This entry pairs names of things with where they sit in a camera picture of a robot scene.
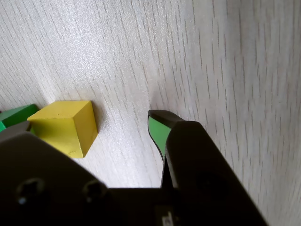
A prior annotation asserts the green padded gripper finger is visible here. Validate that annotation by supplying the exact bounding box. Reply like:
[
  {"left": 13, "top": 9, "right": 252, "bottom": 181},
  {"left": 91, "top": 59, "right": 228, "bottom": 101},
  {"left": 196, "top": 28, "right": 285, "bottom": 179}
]
[{"left": 147, "top": 110, "right": 269, "bottom": 226}]

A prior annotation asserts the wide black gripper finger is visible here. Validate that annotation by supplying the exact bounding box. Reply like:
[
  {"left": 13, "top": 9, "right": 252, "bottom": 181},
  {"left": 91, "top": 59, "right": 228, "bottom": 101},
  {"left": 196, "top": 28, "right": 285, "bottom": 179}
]
[{"left": 0, "top": 121, "right": 115, "bottom": 226}]

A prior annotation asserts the yellow wooden cube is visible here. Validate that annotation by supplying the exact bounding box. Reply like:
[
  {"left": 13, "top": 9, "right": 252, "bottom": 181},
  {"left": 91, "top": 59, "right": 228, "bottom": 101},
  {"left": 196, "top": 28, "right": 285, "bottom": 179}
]
[{"left": 27, "top": 100, "right": 98, "bottom": 159}]

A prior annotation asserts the green wooden cube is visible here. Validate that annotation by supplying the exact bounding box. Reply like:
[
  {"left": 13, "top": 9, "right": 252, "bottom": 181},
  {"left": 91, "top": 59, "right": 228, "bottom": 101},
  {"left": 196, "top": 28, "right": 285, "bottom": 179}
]
[{"left": 0, "top": 104, "right": 41, "bottom": 136}]

